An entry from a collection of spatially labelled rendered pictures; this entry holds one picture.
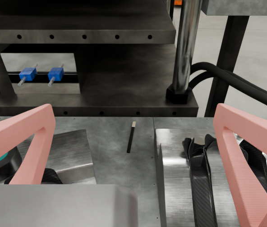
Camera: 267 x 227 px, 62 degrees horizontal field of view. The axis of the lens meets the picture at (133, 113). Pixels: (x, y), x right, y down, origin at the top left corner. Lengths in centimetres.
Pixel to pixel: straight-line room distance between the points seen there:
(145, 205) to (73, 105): 49
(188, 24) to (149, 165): 44
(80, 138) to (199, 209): 29
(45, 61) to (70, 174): 53
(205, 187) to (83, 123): 46
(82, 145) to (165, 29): 51
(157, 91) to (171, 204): 59
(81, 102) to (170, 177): 55
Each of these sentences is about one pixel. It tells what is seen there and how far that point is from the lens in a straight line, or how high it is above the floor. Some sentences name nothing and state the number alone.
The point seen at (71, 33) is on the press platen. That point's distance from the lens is 86.
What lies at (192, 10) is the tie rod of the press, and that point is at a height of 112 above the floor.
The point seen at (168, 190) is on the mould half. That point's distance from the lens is 44.
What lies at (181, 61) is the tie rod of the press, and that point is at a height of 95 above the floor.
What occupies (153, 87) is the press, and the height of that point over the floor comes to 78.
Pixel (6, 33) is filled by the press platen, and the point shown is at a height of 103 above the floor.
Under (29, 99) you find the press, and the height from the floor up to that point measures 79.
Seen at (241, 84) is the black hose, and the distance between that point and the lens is 79.
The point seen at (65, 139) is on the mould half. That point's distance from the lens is 55.
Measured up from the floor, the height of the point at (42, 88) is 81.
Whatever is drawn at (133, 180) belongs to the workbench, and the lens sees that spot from 59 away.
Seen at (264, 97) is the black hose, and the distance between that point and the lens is 79.
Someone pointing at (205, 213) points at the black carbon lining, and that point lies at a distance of 46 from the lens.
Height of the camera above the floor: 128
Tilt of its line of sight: 37 degrees down
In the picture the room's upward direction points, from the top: straight up
